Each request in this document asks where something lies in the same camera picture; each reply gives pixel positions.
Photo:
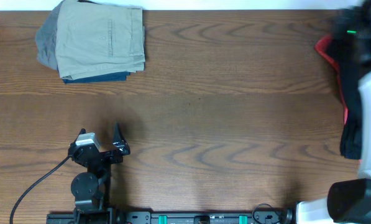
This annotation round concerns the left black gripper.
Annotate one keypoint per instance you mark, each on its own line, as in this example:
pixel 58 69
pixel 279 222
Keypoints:
pixel 101 154

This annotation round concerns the folded beige khaki pants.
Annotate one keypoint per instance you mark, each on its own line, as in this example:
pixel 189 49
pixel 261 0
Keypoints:
pixel 97 39

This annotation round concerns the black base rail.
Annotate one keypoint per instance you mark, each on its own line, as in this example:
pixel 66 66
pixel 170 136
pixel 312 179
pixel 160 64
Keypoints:
pixel 188 217

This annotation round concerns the black polo shirt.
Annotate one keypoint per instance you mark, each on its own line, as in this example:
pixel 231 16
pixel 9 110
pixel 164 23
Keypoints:
pixel 351 140

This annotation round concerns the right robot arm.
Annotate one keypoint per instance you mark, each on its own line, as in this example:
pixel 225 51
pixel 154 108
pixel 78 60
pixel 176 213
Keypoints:
pixel 350 201

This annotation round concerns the folded grey garment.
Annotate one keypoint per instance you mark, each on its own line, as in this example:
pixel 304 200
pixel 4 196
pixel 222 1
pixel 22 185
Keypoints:
pixel 46 37

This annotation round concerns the red t-shirt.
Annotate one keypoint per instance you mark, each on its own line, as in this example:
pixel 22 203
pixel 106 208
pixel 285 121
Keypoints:
pixel 322 47

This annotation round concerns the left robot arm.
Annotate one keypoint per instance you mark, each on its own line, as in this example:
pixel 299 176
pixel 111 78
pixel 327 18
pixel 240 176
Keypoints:
pixel 91 189

